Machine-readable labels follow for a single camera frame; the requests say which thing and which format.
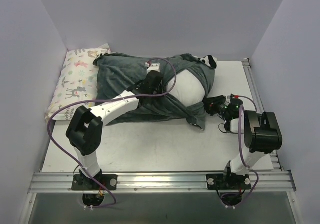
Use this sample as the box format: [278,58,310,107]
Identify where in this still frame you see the white pillow insert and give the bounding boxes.
[167,70,206,107]

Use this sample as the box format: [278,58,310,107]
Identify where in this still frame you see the zebra pillowcase with grey lining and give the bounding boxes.
[93,53,217,129]

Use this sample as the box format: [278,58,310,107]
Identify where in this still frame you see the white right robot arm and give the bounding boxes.
[203,94,283,188]

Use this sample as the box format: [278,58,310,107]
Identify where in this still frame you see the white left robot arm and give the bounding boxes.
[66,70,164,189]

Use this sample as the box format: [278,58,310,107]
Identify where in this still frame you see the floral animal print pillow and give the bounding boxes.
[45,43,111,121]

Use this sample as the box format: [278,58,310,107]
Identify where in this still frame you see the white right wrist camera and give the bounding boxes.
[227,94,243,106]

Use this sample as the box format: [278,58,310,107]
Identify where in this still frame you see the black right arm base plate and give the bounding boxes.
[206,173,252,190]

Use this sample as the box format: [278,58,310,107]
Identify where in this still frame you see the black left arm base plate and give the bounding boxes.
[71,174,118,191]

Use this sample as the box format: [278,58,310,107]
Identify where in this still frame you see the aluminium front rail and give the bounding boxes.
[29,171,296,194]

